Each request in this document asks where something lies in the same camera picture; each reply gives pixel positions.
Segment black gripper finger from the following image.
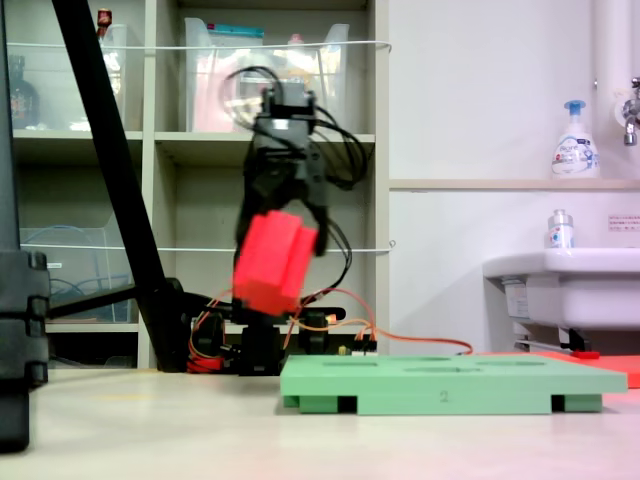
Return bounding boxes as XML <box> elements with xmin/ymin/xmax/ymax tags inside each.
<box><xmin>301</xmin><ymin>191</ymin><xmax>332</xmax><ymax>259</ymax></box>
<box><xmin>235</xmin><ymin>173</ymin><xmax>290</xmax><ymax>247</ymax></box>

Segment red cross columnar block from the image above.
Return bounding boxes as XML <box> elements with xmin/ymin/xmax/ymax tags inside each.
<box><xmin>231</xmin><ymin>209</ymin><xmax>321</xmax><ymax>318</ymax></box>

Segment green shape hole board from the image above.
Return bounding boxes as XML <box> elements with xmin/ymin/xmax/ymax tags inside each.
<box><xmin>279</xmin><ymin>354</ymin><xmax>629</xmax><ymax>416</ymax></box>

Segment beige shelf unit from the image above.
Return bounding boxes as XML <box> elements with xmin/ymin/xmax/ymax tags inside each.
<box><xmin>4</xmin><ymin>0</ymin><xmax>392</xmax><ymax>370</ymax></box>

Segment clear bin with packs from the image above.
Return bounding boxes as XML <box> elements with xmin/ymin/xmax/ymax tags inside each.
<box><xmin>183</xmin><ymin>17</ymin><xmax>351</xmax><ymax>135</ymax></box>

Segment thick black tripod leg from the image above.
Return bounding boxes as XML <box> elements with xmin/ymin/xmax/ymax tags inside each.
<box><xmin>51</xmin><ymin>0</ymin><xmax>190</xmax><ymax>374</ymax></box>

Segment thin black tripod strut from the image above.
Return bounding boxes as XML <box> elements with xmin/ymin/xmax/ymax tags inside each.
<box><xmin>47</xmin><ymin>283</ymin><xmax>137</xmax><ymax>321</ymax></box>

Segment red capped bottle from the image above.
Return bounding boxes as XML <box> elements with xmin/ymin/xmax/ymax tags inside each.
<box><xmin>95</xmin><ymin>7</ymin><xmax>124</xmax><ymax>101</ymax></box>

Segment clear bin with bottles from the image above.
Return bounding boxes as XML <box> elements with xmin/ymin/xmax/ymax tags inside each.
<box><xmin>6</xmin><ymin>23</ymin><xmax>129</xmax><ymax>133</ymax></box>

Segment small clear sanitizer bottle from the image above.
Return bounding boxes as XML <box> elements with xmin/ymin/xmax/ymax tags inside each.
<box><xmin>545</xmin><ymin>208</ymin><xmax>577</xmax><ymax>250</ymax></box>

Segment long yellow tape marker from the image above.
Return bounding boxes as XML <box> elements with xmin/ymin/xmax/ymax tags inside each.
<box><xmin>92</xmin><ymin>393</ymin><xmax>154</xmax><ymax>403</ymax></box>

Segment dark round bottle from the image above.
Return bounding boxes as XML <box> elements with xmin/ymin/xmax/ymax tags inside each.
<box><xmin>6</xmin><ymin>54</ymin><xmax>41</xmax><ymax>131</ymax></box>

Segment white sink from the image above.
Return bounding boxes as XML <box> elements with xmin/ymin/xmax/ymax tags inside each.
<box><xmin>481</xmin><ymin>246</ymin><xmax>640</xmax><ymax>332</ymax></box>

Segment white soap pump bottle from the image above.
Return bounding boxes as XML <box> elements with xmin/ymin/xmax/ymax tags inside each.
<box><xmin>551</xmin><ymin>99</ymin><xmax>602</xmax><ymax>180</ymax></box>

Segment notched black stack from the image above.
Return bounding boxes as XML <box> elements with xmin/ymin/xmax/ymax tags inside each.
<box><xmin>0</xmin><ymin>0</ymin><xmax>52</xmax><ymax>454</ymax></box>

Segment metal faucet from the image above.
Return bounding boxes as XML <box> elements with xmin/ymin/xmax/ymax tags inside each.
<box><xmin>618</xmin><ymin>76</ymin><xmax>640</xmax><ymax>148</ymax></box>

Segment thin black arm wires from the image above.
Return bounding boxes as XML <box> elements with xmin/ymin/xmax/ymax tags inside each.
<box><xmin>223</xmin><ymin>64</ymin><xmax>372</xmax><ymax>304</ymax></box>

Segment white shelf cord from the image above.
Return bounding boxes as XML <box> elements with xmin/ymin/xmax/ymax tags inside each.
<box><xmin>19</xmin><ymin>240</ymin><xmax>398</xmax><ymax>255</ymax></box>
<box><xmin>6</xmin><ymin>40</ymin><xmax>393</xmax><ymax>54</ymax></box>

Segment orange wire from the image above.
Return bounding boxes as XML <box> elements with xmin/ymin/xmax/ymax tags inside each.
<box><xmin>279</xmin><ymin>288</ymin><xmax>474</xmax><ymax>357</ymax></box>

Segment clear bin with blue cable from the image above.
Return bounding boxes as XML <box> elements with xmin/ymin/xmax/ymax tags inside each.
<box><xmin>19</xmin><ymin>209</ymin><xmax>139</xmax><ymax>324</ymax></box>

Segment white wall pipe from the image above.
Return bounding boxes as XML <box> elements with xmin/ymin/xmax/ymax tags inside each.
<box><xmin>592</xmin><ymin>0</ymin><xmax>634</xmax><ymax>179</ymax></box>

